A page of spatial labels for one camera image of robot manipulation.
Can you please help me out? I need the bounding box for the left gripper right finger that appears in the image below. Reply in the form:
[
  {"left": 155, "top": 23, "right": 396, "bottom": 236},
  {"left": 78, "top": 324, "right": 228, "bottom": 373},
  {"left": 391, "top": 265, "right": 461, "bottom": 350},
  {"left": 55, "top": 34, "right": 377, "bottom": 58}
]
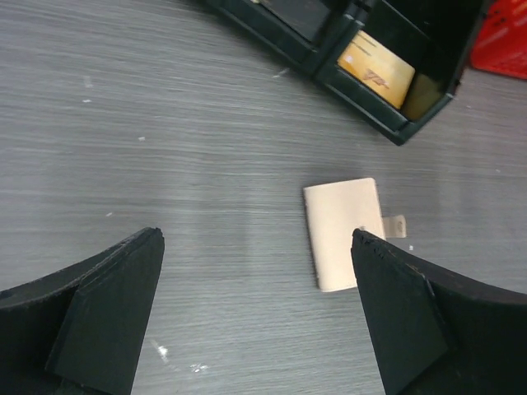
[{"left": 351, "top": 229, "right": 526, "bottom": 394}]

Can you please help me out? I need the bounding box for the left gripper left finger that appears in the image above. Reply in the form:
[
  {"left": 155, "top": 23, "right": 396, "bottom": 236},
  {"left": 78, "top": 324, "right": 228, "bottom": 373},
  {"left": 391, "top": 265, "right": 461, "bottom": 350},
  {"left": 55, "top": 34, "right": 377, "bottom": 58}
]
[{"left": 1, "top": 228, "right": 165, "bottom": 394}]

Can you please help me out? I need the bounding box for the beige leather card holder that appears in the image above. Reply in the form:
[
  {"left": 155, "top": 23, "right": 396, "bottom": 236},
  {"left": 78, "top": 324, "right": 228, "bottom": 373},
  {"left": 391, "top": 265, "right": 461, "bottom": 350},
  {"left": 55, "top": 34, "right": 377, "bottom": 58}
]
[{"left": 303, "top": 178, "right": 407, "bottom": 293}]

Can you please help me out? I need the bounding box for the gold card in tray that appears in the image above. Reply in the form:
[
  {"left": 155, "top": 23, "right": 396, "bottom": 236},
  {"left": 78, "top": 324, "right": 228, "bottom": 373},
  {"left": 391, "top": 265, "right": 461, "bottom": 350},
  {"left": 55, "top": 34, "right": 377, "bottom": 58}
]
[{"left": 337, "top": 30, "right": 415, "bottom": 109}]

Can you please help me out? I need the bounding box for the red plastic shopping basket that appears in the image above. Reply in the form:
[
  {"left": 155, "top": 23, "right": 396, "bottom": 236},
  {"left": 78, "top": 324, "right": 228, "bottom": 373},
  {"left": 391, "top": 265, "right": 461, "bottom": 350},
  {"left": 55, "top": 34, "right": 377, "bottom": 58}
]
[{"left": 470, "top": 0, "right": 527, "bottom": 80}]

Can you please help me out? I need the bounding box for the black three-compartment tray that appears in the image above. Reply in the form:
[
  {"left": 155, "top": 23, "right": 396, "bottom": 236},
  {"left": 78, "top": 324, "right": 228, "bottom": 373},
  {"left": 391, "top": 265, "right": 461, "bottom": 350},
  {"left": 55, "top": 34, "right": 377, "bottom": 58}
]
[{"left": 210, "top": 0, "right": 490, "bottom": 145}]

